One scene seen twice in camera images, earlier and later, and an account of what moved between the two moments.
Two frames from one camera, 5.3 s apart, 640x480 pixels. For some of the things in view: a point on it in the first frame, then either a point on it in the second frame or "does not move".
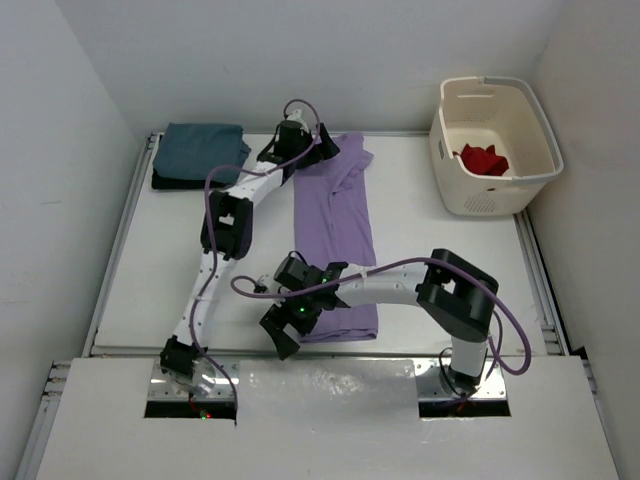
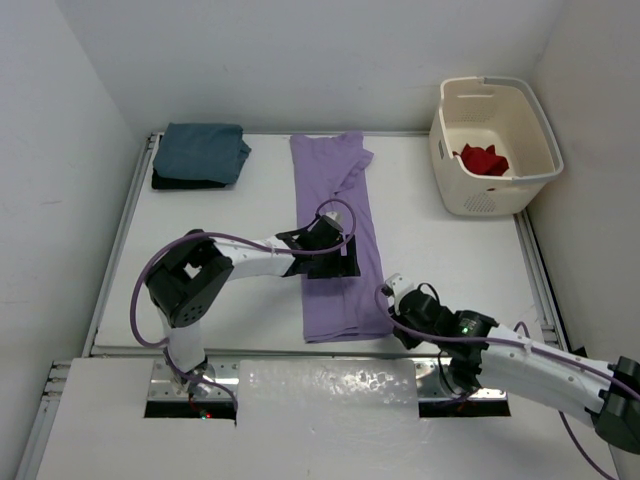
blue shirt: (193, 149) does not move
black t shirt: (164, 183) does not move
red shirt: (483, 161) does not move
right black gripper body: (298, 309) to (411, 339)
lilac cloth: (334, 225) does not move
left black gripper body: (317, 153) to (331, 265)
